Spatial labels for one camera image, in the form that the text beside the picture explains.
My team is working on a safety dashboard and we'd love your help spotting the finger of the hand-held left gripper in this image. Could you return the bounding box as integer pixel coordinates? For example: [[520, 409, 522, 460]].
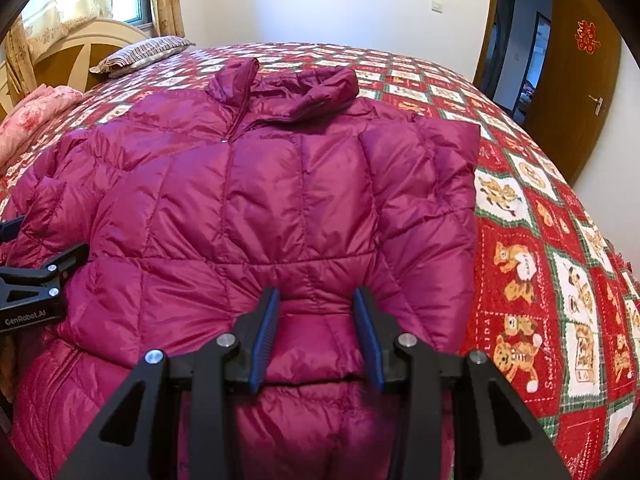
[[0, 216, 27, 243], [0, 242, 90, 297]]

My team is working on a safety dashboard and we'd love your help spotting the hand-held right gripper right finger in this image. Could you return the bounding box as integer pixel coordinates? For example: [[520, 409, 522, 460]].
[[352, 287, 573, 480]]

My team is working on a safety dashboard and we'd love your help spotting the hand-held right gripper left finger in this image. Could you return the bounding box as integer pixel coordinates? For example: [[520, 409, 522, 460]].
[[55, 287, 281, 480]]

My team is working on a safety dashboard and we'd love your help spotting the magenta down jacket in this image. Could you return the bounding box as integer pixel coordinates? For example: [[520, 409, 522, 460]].
[[7, 57, 483, 480]]

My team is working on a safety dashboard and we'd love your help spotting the pink floral quilt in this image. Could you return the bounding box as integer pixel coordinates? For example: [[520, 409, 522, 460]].
[[0, 85, 83, 168]]

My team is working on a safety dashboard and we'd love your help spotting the red printed checkered blanket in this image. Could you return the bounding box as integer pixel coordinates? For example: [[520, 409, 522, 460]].
[[0, 42, 640, 480]]

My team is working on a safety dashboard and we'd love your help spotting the cream wooden headboard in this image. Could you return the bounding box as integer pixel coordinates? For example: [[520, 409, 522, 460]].
[[0, 17, 151, 118]]

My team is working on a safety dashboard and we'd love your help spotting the sheer lace curtain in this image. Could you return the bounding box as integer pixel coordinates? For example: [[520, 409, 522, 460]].
[[6, 0, 143, 106]]

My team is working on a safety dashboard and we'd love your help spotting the striped pillow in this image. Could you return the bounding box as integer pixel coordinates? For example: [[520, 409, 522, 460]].
[[89, 36, 196, 79]]

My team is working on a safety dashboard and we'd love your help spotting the brown wooden door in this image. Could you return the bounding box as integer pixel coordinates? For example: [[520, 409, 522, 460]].
[[524, 0, 623, 186]]

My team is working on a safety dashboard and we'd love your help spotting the red paper door decoration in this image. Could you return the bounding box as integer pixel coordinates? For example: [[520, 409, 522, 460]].
[[572, 20, 602, 57]]

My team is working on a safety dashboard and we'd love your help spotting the brown wooden door frame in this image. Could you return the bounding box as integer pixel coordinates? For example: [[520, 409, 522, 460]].
[[472, 0, 566, 128]]

